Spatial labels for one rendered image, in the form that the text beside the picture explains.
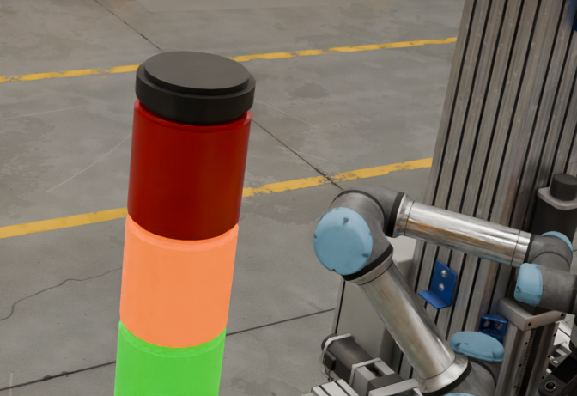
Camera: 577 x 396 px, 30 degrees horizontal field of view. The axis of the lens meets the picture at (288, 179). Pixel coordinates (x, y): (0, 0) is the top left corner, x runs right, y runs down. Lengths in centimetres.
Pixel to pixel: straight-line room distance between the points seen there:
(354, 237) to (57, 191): 355
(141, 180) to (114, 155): 543
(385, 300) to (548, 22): 64
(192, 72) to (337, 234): 161
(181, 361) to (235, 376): 374
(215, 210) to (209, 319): 6
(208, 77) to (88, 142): 558
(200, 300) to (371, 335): 231
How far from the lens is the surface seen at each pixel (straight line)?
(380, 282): 210
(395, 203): 218
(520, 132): 231
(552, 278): 207
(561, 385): 212
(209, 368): 50
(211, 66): 46
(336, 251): 206
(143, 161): 45
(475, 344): 231
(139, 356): 50
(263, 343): 444
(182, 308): 48
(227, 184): 45
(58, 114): 635
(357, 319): 281
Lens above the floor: 250
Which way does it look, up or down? 25 degrees down
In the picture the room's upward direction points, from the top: 8 degrees clockwise
